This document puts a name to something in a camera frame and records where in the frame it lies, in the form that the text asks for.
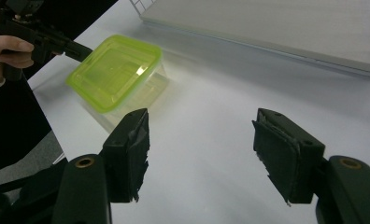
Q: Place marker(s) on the green lidded food container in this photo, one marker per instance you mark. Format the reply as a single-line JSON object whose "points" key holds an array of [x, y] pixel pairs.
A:
{"points": [[111, 71]]}

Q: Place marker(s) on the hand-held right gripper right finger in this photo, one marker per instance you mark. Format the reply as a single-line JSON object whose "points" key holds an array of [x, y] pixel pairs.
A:
{"points": [[286, 155]]}

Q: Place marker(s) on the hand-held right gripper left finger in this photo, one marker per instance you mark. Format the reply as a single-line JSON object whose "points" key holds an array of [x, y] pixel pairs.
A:
{"points": [[127, 155]]}

